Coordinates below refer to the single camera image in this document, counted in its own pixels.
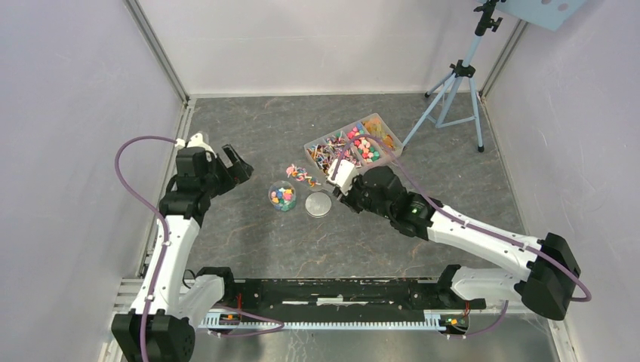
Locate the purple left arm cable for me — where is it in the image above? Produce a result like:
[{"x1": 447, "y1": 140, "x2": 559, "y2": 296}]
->
[{"x1": 115, "y1": 136, "x2": 181, "y2": 362}]

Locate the light blue perforated board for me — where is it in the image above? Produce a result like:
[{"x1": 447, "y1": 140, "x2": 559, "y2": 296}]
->
[{"x1": 491, "y1": 0, "x2": 587, "y2": 31}]

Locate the clear plastic scoop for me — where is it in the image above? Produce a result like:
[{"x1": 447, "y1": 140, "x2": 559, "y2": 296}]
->
[{"x1": 285, "y1": 164, "x2": 330, "y2": 192}]

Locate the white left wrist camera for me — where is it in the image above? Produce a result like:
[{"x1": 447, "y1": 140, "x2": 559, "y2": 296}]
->
[{"x1": 174, "y1": 132, "x2": 216, "y2": 155}]

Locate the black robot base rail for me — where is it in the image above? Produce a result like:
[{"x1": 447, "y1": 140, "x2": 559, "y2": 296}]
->
[{"x1": 220, "y1": 278, "x2": 487, "y2": 324}]

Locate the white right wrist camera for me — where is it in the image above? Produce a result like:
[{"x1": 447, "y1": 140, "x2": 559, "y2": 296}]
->
[{"x1": 327, "y1": 158, "x2": 359, "y2": 195}]

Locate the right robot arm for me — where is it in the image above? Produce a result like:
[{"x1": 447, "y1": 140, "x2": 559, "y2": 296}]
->
[{"x1": 328, "y1": 161, "x2": 581, "y2": 321}]

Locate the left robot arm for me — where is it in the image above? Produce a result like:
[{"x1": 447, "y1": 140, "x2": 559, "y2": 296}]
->
[{"x1": 111, "y1": 144, "x2": 254, "y2": 361}]

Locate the clear round jar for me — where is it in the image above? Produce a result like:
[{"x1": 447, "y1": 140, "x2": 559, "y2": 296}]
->
[{"x1": 268, "y1": 181, "x2": 297, "y2": 212}]

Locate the clear compartment candy tray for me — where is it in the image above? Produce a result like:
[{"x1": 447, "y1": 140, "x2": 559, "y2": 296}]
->
[{"x1": 303, "y1": 113, "x2": 404, "y2": 176}]

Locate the light blue camera tripod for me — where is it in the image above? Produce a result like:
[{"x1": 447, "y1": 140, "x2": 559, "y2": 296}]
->
[{"x1": 402, "y1": 0, "x2": 503, "y2": 153}]

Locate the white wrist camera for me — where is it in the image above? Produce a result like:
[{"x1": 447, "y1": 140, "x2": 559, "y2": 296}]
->
[
  {"x1": 327, "y1": 158, "x2": 359, "y2": 195},
  {"x1": 174, "y1": 132, "x2": 216, "y2": 155}
]

